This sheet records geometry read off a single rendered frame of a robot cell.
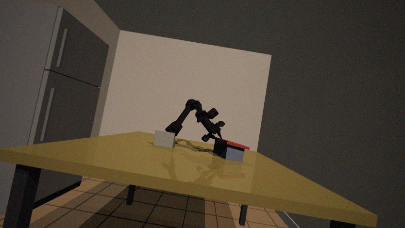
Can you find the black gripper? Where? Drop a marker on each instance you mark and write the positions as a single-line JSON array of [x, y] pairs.
[[205, 138]]

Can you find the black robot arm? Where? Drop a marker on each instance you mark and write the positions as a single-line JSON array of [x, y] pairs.
[[202, 116]]

